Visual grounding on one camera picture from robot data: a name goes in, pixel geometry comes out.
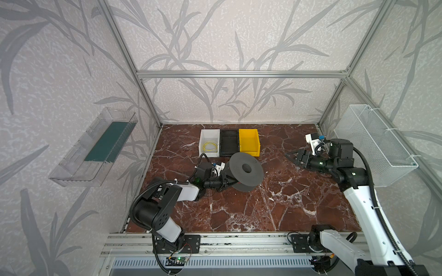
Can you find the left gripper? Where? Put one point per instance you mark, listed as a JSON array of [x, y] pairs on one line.
[[224, 180]]

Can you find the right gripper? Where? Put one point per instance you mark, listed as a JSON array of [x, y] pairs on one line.
[[302, 160]]

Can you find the grey perforated spool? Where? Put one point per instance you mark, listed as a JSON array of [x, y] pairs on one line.
[[243, 172]]

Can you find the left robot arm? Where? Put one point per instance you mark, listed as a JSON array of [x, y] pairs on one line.
[[151, 210]]

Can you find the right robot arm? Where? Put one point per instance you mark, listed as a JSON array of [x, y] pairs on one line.
[[348, 167]]

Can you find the white plastic bin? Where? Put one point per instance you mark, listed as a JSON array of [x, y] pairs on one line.
[[209, 142]]

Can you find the black plastic bin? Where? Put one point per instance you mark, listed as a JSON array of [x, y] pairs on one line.
[[229, 142]]

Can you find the yellow plastic bin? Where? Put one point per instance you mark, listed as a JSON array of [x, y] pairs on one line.
[[249, 142]]

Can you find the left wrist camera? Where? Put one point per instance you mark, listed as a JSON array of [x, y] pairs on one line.
[[219, 167]]

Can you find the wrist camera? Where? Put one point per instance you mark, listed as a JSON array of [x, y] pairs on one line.
[[219, 167], [317, 143]]

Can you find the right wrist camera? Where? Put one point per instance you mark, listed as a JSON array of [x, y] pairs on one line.
[[317, 143]]

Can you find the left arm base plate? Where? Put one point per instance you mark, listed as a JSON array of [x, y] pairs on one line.
[[188, 244]]

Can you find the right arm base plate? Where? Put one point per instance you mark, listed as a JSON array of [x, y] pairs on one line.
[[302, 243]]

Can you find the white wire basket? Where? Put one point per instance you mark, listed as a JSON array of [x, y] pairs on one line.
[[387, 157]]

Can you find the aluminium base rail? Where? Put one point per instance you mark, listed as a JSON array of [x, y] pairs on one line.
[[211, 244]]

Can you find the clear wall tray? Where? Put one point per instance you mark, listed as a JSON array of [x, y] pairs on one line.
[[91, 159]]

